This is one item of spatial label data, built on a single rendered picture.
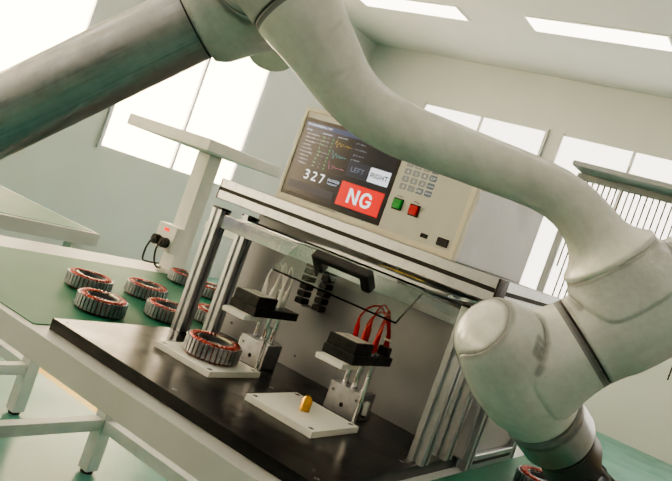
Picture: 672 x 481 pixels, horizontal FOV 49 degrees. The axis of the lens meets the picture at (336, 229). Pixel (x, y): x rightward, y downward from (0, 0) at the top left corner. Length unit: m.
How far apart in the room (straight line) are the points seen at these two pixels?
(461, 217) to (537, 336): 0.60
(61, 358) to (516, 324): 0.84
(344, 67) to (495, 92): 7.75
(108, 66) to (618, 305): 0.66
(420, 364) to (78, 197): 5.53
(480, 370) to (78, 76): 0.60
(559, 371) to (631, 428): 6.85
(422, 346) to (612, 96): 6.78
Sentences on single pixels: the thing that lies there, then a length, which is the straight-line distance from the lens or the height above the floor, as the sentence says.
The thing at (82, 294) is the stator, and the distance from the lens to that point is 1.64.
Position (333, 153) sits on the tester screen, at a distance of 1.50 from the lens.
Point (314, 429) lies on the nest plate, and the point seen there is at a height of 0.78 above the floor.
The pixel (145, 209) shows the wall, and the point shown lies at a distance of 7.25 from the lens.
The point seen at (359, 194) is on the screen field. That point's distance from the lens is 1.45.
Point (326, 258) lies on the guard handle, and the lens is 1.12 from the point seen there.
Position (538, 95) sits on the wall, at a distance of 8.34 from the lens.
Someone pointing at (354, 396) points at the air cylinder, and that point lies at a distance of 1.40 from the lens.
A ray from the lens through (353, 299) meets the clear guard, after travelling 1.09.
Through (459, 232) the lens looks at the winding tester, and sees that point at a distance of 1.34.
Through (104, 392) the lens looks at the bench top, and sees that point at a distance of 1.26.
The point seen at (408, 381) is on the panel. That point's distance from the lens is 1.49.
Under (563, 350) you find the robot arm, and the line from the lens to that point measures 0.78.
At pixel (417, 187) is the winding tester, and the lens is 1.39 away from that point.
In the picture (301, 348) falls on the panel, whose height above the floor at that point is 0.82.
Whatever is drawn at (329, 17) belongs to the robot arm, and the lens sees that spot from 0.79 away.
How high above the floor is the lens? 1.13
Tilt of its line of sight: 1 degrees down
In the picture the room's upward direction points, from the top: 20 degrees clockwise
